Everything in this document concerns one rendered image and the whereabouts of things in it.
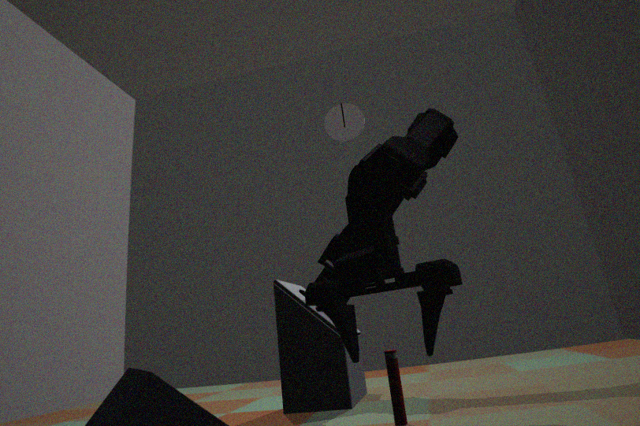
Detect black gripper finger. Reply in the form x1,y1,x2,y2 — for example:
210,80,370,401
417,288,453,357
316,305,359,363

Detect dark grey sloped panel with hole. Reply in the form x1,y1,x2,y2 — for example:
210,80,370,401
85,368,228,426

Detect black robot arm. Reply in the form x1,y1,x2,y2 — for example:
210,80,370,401
315,108,459,290

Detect dark red peg with white band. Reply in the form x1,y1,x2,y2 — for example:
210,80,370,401
385,350,407,426

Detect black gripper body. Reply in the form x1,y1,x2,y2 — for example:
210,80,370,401
305,224,463,307

